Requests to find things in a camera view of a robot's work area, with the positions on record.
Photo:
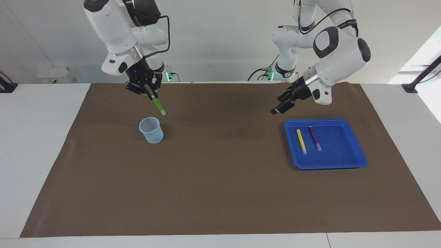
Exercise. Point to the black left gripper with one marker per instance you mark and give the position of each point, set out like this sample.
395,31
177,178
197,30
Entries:
299,90

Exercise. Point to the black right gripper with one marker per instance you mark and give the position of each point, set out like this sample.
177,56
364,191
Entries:
139,74

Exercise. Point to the green pen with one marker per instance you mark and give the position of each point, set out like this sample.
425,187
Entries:
159,106

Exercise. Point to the yellow pen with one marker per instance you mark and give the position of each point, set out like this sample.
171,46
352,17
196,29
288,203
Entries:
301,141

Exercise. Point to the purple pen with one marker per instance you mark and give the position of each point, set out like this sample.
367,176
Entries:
315,137

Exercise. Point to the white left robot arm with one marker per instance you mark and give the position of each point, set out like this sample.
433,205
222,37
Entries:
339,55

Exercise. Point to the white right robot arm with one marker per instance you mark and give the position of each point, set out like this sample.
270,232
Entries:
110,24

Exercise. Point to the translucent plastic cup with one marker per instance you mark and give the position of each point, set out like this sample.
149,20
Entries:
151,132

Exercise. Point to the blue plastic tray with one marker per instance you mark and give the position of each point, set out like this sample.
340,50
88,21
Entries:
341,148

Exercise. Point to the white power strip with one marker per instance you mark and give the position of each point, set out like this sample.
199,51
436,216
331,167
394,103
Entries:
53,75

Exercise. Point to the brown table mat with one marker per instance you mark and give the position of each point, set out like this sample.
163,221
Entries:
220,179

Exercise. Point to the black clamp with pole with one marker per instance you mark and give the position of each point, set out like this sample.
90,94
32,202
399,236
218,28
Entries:
410,88

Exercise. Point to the black table clamp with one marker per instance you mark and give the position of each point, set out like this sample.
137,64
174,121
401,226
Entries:
8,86

